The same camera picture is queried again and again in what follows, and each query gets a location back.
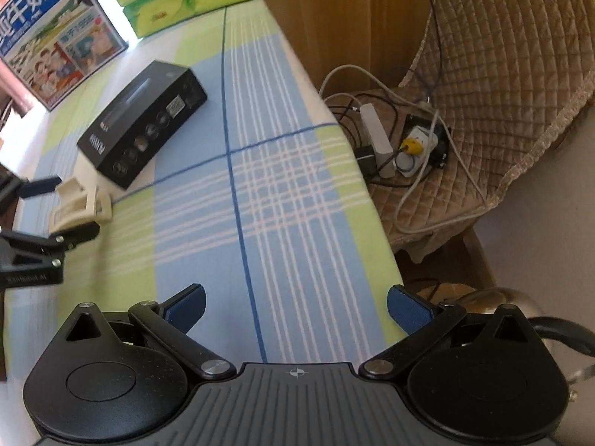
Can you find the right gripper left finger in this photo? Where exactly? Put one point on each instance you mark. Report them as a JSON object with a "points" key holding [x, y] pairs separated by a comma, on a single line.
{"points": [[169, 322]]}

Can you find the quilted brown chair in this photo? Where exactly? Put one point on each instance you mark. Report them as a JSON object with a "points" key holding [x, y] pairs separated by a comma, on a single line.
{"points": [[501, 81]]}

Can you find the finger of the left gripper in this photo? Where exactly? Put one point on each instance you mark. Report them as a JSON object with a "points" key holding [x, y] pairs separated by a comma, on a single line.
{"points": [[18, 187], [23, 249]]}

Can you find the metal kettle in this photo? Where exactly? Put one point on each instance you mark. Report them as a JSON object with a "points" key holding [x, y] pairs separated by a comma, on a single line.
{"points": [[525, 313]]}

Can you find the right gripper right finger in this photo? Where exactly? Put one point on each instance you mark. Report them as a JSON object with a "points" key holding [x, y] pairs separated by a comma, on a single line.
{"points": [[426, 326]]}

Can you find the cream hair claw clip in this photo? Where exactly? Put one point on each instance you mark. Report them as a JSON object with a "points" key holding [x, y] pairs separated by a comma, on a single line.
{"points": [[79, 205]]}

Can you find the black shaver box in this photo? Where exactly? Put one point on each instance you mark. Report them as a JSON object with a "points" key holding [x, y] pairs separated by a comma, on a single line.
{"points": [[140, 120]]}

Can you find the white power strip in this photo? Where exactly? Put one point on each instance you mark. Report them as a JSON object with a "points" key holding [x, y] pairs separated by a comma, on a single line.
{"points": [[383, 150]]}

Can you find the blue milk carton box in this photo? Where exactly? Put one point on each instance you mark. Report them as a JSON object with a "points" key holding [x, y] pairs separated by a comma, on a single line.
{"points": [[54, 45]]}

